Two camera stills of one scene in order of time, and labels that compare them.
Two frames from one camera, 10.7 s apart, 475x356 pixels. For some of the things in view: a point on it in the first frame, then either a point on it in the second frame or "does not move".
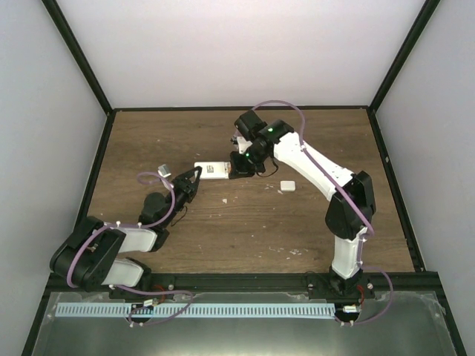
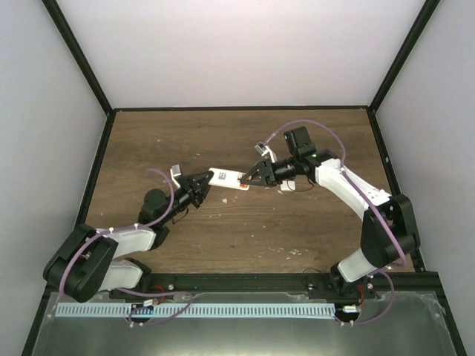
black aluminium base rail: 264,283 does not move
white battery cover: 288,185 does not move
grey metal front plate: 392,323 does not move
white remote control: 214,170 → 228,179
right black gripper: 240,171 → 257,167
